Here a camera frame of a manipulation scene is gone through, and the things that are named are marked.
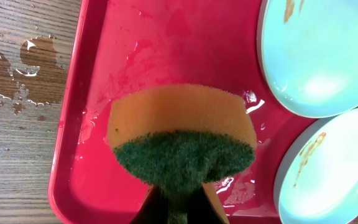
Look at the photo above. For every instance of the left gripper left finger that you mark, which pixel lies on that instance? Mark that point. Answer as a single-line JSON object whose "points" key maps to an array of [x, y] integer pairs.
{"points": [[154, 209]]}

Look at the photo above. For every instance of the red plastic tray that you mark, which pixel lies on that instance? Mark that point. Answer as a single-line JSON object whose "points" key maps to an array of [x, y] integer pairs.
{"points": [[122, 47]]}

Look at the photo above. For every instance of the light blue plate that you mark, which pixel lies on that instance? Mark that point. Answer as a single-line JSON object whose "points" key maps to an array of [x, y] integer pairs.
{"points": [[317, 179], [308, 54]]}

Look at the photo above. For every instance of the green and orange sponge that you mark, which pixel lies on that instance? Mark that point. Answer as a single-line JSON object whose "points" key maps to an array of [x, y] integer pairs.
{"points": [[181, 139]]}

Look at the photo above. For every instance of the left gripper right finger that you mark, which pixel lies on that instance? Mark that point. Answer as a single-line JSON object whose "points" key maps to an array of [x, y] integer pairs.
{"points": [[204, 207]]}

